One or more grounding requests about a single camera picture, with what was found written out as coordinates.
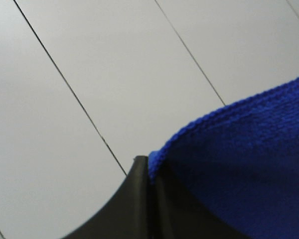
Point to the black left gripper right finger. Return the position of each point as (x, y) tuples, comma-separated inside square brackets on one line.
[(179, 215)]

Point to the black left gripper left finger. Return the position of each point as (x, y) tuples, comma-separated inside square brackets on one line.
[(125, 215)]

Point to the blue microfibre towel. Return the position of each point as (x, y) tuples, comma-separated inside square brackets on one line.
[(242, 162)]

